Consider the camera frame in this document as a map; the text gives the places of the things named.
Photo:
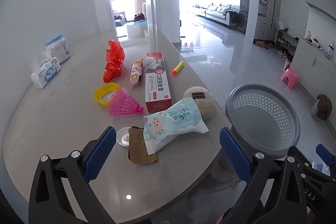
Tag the white blue tissue pack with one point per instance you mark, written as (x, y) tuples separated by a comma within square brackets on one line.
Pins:
[(46, 73)]

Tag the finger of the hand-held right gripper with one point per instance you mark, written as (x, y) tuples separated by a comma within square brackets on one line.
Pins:
[(324, 151)]

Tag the dark grey refrigerator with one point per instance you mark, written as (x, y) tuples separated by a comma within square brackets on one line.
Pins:
[(245, 10)]

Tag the white paper bag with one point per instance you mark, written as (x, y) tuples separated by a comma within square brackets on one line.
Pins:
[(278, 23)]

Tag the white low cabinet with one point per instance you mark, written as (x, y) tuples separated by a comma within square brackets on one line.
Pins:
[(312, 64)]

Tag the pink plastic stool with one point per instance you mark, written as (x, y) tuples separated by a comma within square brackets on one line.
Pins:
[(290, 78)]

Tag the pink snack wrapper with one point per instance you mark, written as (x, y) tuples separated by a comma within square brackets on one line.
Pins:
[(136, 73)]

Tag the light grey sofa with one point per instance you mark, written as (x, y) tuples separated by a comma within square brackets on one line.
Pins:
[(220, 12)]

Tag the grey perforated plastic basket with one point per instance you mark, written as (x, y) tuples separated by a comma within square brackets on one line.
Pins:
[(262, 121)]

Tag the shoe rack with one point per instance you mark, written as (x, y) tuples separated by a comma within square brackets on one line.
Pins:
[(286, 43)]

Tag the small white bowl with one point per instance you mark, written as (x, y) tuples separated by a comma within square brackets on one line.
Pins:
[(123, 136)]

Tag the checkered bag with brown cloth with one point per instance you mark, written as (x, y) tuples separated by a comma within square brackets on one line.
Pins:
[(321, 108)]

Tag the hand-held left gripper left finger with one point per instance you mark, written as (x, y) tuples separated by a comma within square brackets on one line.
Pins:
[(101, 153)]

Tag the yellow foam dart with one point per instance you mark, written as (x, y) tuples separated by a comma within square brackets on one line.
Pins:
[(178, 67)]

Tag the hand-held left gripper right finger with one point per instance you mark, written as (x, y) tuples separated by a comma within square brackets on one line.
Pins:
[(235, 154)]

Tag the red plastic bag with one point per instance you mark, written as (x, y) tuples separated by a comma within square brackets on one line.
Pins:
[(114, 61)]

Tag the clear plastic bottle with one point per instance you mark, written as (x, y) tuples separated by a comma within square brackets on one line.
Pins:
[(331, 48)]

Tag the cardboard box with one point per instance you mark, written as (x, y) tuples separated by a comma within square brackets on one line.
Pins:
[(260, 43)]

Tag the brown cloth pad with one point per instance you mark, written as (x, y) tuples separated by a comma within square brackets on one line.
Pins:
[(139, 150)]

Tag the pink plastic shuttlecock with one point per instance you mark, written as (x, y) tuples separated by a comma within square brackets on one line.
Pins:
[(124, 104)]

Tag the baby wipes packet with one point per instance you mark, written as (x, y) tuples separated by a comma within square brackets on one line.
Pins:
[(172, 125)]

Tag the red white toothpaste box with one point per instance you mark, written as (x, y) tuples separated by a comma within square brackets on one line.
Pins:
[(157, 82)]

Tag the beige round puff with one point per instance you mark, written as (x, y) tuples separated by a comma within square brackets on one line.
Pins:
[(200, 102)]

